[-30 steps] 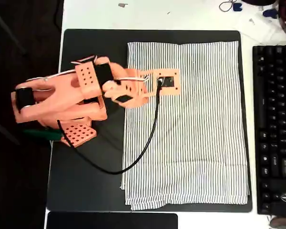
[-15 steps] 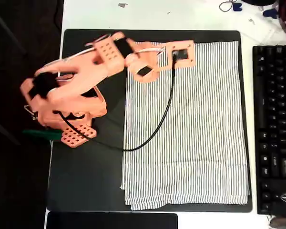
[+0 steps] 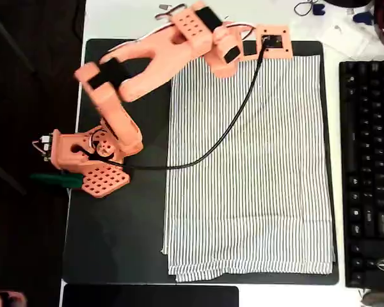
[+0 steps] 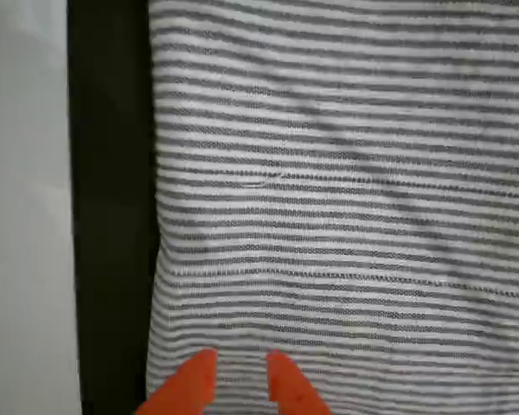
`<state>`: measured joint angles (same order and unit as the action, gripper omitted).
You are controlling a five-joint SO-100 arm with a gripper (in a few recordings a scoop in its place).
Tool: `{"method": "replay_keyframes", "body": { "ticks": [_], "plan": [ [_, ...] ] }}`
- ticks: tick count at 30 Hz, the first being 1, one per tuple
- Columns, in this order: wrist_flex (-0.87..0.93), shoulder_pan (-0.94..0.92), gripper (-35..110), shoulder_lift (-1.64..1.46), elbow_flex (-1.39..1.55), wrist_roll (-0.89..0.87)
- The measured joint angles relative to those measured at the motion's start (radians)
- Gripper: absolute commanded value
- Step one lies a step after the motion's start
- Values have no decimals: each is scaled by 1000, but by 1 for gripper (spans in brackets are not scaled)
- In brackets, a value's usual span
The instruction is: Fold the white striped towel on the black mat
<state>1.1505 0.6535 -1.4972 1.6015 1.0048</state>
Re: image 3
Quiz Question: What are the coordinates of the grey metal furniture leg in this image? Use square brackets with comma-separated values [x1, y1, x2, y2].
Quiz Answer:
[0, 155, 27, 196]
[0, 6, 36, 75]

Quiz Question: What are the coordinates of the white red servo wire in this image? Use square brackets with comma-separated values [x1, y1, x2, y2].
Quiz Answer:
[155, 3, 188, 20]

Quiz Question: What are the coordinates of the motor controller board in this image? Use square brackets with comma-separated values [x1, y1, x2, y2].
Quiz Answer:
[32, 134, 54, 162]

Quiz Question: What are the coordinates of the thin looped grey cable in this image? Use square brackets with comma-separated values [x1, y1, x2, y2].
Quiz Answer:
[293, 0, 321, 17]

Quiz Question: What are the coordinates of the black computer keyboard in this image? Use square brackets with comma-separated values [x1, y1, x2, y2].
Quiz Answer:
[338, 59, 384, 288]

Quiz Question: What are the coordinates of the black flat tablet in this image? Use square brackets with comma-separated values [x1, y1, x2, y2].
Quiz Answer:
[62, 285, 240, 307]

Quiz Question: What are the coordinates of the striped grey cloth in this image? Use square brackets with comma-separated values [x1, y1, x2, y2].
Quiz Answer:
[161, 54, 336, 283]

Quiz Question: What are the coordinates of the green table clamp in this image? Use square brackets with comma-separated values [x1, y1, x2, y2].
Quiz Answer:
[30, 172, 84, 190]

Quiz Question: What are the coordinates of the orange camera mount plate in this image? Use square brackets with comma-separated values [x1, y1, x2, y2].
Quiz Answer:
[254, 24, 292, 61]

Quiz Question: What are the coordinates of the black camera usb cable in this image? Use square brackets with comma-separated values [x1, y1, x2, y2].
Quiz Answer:
[81, 35, 270, 171]

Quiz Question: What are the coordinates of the brown rounded object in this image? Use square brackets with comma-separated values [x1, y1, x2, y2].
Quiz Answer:
[362, 288, 384, 307]

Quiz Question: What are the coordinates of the orange robot arm with base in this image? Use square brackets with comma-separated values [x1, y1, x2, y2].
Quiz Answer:
[49, 1, 225, 200]

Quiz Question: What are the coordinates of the black round object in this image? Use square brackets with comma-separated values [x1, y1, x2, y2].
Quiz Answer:
[324, 0, 374, 9]

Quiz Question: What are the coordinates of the person's hand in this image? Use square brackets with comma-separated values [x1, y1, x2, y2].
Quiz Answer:
[0, 290, 28, 307]

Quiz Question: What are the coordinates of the black desk mat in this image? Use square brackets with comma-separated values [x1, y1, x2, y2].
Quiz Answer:
[62, 38, 339, 285]

